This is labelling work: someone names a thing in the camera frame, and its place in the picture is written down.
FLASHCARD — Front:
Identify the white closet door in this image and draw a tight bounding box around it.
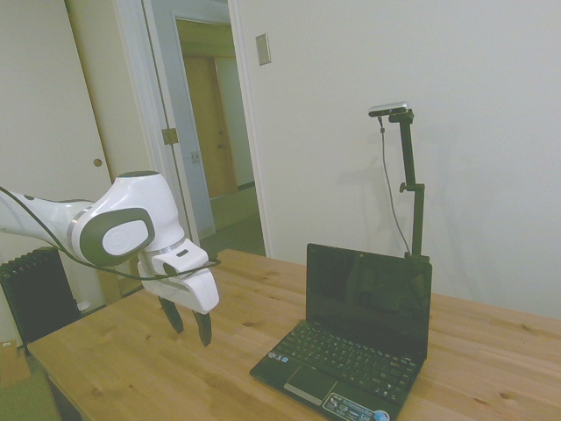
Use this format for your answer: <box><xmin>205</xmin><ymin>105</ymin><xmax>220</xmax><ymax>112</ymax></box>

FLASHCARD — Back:
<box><xmin>0</xmin><ymin>0</ymin><xmax>114</xmax><ymax>264</ymax></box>

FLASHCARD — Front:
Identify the wooden hallway door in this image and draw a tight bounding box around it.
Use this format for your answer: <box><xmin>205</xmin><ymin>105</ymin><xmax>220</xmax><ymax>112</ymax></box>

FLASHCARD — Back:
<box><xmin>182</xmin><ymin>54</ymin><xmax>238</xmax><ymax>200</ymax></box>

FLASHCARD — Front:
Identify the white open door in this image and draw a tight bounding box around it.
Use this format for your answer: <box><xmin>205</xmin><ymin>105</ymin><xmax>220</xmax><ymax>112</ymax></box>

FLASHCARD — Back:
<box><xmin>143</xmin><ymin>0</ymin><xmax>217</xmax><ymax>242</ymax></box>

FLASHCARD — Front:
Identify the black camera stand pole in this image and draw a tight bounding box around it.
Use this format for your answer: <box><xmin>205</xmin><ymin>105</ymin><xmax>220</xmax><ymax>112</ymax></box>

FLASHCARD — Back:
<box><xmin>387</xmin><ymin>109</ymin><xmax>431</xmax><ymax>264</ymax></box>

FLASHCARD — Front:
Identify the beige light switch plate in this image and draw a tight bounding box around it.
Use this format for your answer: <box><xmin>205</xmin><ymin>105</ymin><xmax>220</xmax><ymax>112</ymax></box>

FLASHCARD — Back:
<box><xmin>255</xmin><ymin>32</ymin><xmax>272</xmax><ymax>68</ymax></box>

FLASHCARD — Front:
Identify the brown cardboard box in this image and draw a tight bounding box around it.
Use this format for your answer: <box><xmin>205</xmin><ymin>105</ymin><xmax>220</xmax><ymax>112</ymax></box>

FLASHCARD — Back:
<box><xmin>0</xmin><ymin>339</ymin><xmax>32</xmax><ymax>389</ymax></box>

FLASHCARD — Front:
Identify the silver camera on stand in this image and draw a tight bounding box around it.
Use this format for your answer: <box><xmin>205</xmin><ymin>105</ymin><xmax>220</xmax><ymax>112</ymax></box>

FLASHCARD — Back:
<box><xmin>367</xmin><ymin>101</ymin><xmax>411</xmax><ymax>119</ymax></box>

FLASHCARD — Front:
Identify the black netbook laptop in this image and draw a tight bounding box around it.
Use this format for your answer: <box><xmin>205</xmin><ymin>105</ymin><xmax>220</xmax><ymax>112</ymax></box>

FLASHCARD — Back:
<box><xmin>249</xmin><ymin>243</ymin><xmax>434</xmax><ymax>421</ymax></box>

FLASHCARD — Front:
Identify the grey camera cable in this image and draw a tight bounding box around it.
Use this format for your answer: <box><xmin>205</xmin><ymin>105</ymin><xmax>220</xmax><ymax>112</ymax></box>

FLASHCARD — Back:
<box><xmin>376</xmin><ymin>117</ymin><xmax>412</xmax><ymax>254</ymax></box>

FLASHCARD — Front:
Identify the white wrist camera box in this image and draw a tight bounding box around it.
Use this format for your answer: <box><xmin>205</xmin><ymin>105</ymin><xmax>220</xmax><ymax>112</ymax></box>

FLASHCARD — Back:
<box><xmin>151</xmin><ymin>239</ymin><xmax>210</xmax><ymax>279</ymax></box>

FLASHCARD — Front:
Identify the black radiator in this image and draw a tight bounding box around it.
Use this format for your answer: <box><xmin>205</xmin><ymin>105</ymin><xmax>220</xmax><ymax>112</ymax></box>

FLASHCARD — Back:
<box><xmin>0</xmin><ymin>246</ymin><xmax>83</xmax><ymax>348</ymax></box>

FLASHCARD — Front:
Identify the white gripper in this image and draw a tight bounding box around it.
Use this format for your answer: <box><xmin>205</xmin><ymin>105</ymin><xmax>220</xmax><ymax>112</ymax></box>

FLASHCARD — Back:
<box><xmin>137</xmin><ymin>258</ymin><xmax>221</xmax><ymax>348</ymax></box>

